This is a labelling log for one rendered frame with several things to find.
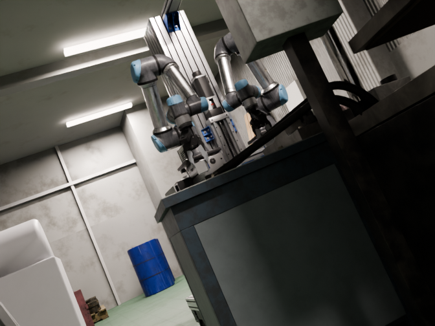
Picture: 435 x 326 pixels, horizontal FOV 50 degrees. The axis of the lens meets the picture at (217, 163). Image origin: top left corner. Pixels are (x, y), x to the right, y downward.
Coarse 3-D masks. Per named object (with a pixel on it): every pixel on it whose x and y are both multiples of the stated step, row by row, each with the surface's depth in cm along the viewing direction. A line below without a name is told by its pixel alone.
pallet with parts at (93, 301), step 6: (90, 300) 781; (96, 300) 744; (90, 306) 736; (96, 306) 741; (102, 306) 810; (90, 312) 738; (96, 312) 782; (102, 312) 737; (96, 318) 732; (102, 318) 733
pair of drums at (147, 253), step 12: (156, 240) 812; (132, 252) 791; (144, 252) 787; (156, 252) 796; (132, 264) 802; (144, 264) 784; (156, 264) 788; (144, 276) 784; (156, 276) 782; (168, 276) 795; (144, 288) 788; (156, 288) 779
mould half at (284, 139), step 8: (344, 112) 193; (288, 128) 200; (296, 128) 201; (304, 128) 188; (312, 128) 189; (320, 128) 189; (280, 136) 207; (288, 136) 199; (296, 136) 191; (304, 136) 188; (272, 144) 220; (280, 144) 210; (288, 144) 202; (264, 152) 234
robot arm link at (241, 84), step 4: (240, 80) 246; (244, 80) 246; (236, 84) 246; (240, 84) 245; (244, 84) 245; (248, 84) 246; (236, 88) 246; (240, 88) 245; (244, 88) 244; (248, 88) 245; (252, 88) 250; (240, 92) 245; (244, 92) 244; (248, 92) 244; (252, 92) 249; (240, 96) 246; (244, 96) 244; (248, 96) 244; (252, 96) 245; (244, 100) 248
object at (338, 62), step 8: (328, 32) 165; (336, 32) 166; (328, 40) 165; (336, 40) 164; (328, 48) 166; (336, 48) 164; (344, 48) 166; (336, 56) 164; (344, 56) 164; (336, 64) 165; (344, 64) 163; (352, 64) 165; (344, 72) 163; (352, 72) 163; (344, 80) 164; (352, 80) 163; (360, 80) 164; (352, 96) 163; (368, 104) 160; (352, 112) 163
